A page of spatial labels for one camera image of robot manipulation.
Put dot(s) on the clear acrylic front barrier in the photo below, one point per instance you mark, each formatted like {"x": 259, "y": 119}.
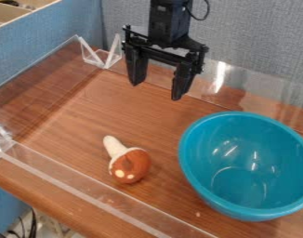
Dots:
{"x": 150, "y": 219}

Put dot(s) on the clear acrylic left barrier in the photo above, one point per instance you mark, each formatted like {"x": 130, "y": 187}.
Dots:
{"x": 38, "y": 92}

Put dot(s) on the clear acrylic back barrier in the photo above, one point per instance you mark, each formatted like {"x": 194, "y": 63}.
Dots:
{"x": 239, "y": 90}

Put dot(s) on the blue plastic bowl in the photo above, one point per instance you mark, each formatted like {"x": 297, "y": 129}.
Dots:
{"x": 242, "y": 160}

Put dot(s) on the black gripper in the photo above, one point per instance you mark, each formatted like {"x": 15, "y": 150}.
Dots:
{"x": 183, "y": 50}

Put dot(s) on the clear acrylic corner bracket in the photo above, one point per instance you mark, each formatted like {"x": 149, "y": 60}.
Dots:
{"x": 98, "y": 57}

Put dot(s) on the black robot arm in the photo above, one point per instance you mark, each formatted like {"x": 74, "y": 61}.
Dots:
{"x": 170, "y": 22}

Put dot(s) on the clear acrylic barrier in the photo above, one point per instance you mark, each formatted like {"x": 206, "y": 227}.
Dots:
{"x": 239, "y": 90}
{"x": 150, "y": 219}
{"x": 38, "y": 92}

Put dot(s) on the brown toy mushroom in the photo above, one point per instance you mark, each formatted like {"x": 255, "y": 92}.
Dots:
{"x": 130, "y": 163}

